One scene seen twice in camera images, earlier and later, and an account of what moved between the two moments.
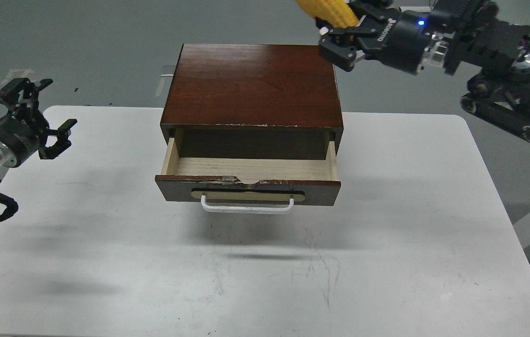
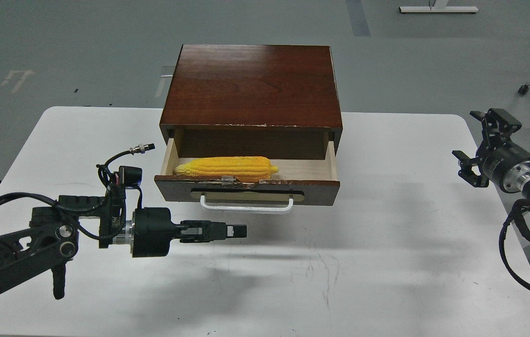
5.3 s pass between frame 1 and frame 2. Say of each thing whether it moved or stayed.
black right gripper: moved
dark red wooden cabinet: stayed
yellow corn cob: moved
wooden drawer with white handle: stayed
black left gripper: moved
